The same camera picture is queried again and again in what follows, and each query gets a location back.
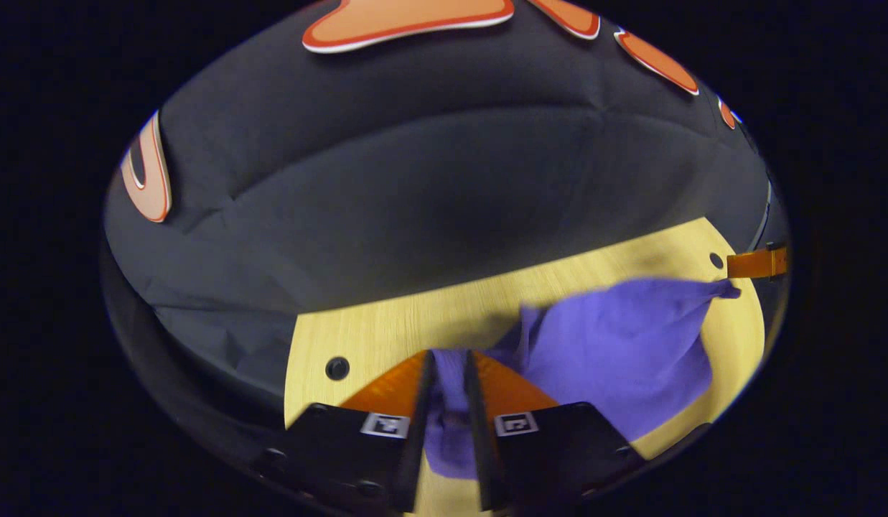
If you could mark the black backdrop cloth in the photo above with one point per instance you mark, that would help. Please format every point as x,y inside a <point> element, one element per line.
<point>415,201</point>

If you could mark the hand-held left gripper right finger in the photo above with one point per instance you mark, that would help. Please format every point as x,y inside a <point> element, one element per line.
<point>479,445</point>

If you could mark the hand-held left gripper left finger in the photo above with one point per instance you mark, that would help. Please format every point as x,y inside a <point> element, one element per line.
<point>421,431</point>

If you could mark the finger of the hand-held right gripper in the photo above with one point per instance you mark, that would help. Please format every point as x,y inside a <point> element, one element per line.
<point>752,264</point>

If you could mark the purple knit garment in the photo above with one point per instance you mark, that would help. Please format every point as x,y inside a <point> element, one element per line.
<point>616,352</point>

